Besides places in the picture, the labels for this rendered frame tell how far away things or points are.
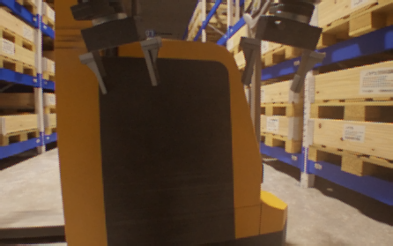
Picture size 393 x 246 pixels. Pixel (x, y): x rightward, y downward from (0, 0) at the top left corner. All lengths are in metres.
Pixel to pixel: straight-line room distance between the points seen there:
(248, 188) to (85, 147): 0.51
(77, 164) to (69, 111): 0.16
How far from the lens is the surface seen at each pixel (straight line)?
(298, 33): 0.49
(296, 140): 2.04
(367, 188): 1.65
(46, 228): 1.36
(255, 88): 1.07
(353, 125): 1.56
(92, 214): 0.72
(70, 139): 0.66
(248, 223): 0.74
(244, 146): 0.63
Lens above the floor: 0.70
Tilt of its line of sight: 4 degrees down
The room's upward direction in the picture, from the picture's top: straight up
